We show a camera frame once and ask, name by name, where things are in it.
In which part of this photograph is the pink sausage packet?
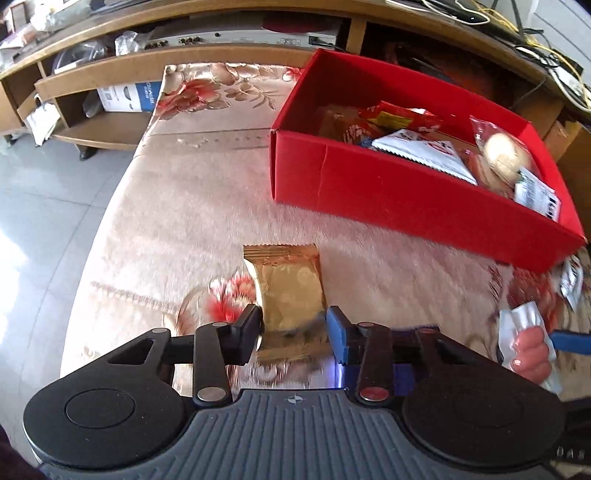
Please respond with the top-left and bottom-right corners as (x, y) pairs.
(498, 302), (562, 395)

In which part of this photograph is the gold snack packet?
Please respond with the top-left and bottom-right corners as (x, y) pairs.
(242, 244), (329, 364)

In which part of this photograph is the white green snack packet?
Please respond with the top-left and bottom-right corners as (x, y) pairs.
(560, 255), (584, 311)

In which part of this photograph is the floral satin tablecloth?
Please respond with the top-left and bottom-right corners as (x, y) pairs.
(59, 62), (591, 402)

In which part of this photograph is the white black snack packet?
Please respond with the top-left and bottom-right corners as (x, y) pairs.
(514, 167), (561, 222)

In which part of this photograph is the brown cardboard box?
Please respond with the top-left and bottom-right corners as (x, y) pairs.
(544, 121), (591, 238)

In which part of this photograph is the clear round pastry packet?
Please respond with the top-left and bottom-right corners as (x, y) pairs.
(468, 116), (541, 196)

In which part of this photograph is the white flat snack packet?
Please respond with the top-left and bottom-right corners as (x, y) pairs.
(370, 129), (478, 186)

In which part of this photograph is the red cardboard box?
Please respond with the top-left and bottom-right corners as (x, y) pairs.
(270, 50), (587, 273)

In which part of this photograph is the red blue snack packet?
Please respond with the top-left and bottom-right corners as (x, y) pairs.
(318, 105), (386, 145)

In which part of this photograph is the red yellow snack packet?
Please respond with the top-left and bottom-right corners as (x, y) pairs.
(359, 101), (442, 132)

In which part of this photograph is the white power strip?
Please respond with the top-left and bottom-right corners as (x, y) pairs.
(549, 64), (590, 103)

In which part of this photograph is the white blue appliance box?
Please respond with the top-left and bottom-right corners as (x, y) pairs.
(96, 81), (161, 113)

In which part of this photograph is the wooden TV stand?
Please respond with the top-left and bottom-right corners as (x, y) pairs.
(1, 1), (567, 150)

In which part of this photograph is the silver media player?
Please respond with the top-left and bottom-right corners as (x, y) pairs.
(143, 29), (338, 50)

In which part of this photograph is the white cable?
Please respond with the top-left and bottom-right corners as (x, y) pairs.
(385, 0), (491, 27)

